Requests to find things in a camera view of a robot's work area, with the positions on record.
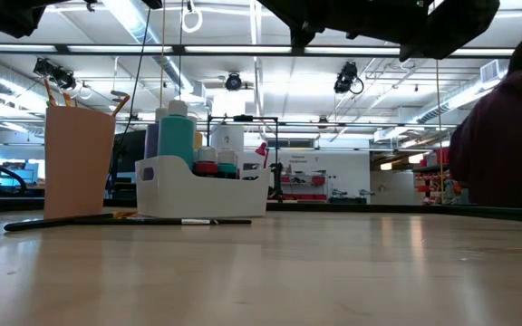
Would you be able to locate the black metal beam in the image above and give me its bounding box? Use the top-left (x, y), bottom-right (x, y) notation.
top-left (0, 43), bottom-right (516, 59)

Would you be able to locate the person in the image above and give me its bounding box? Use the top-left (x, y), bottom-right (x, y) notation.
top-left (448, 30), bottom-right (522, 210)

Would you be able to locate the silver ventilation duct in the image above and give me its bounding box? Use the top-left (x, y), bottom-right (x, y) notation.
top-left (417, 58), bottom-right (511, 124)

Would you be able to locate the black monitor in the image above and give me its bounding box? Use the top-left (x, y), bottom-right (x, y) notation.
top-left (106, 129), bottom-right (147, 200)

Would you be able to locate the round black camera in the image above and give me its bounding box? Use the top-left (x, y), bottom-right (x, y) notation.
top-left (224, 72), bottom-right (243, 92)

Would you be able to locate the black paintbrush silver ferrule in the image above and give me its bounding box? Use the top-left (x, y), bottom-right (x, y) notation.
top-left (73, 217), bottom-right (253, 227)

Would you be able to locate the white partition board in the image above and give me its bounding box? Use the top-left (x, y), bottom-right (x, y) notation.
top-left (278, 149), bottom-right (372, 199)

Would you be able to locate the small turquoise paint bottle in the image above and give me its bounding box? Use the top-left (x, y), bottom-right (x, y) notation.
top-left (217, 149), bottom-right (240, 180)

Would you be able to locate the white plastic caddy bin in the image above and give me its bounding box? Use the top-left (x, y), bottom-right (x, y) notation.
top-left (134, 155), bottom-right (272, 219)

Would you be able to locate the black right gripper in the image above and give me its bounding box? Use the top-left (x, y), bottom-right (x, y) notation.
top-left (256, 0), bottom-right (430, 49)

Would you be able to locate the computer monitor blue screen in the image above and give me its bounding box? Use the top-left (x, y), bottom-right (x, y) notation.
top-left (0, 158), bottom-right (44, 187)

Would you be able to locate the small red paint bottle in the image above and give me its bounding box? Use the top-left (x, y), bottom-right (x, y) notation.
top-left (192, 145), bottom-right (219, 177)

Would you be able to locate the white hanging cable loop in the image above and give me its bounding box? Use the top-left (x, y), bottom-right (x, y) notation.
top-left (180, 7), bottom-right (204, 34)

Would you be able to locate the orange plastic cup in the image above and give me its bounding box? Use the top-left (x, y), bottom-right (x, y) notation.
top-left (43, 106), bottom-right (117, 221)

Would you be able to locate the black metal stand frame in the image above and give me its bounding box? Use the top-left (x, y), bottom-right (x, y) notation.
top-left (206, 115), bottom-right (281, 200)

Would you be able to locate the black paintbrush orange ferrule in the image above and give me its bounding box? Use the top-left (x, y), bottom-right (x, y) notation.
top-left (2, 210), bottom-right (139, 233)

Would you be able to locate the black camera cluster with cables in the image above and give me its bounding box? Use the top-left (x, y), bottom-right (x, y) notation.
top-left (33, 57), bottom-right (78, 91)

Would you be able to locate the red storage bin shelf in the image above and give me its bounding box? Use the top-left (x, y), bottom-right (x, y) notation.
top-left (413, 147), bottom-right (459, 207)

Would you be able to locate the large teal paint bottle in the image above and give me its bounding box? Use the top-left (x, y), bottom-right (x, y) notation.
top-left (158, 100), bottom-right (197, 171)

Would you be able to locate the black camera with cable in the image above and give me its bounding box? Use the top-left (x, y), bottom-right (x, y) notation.
top-left (333, 61), bottom-right (364, 96)

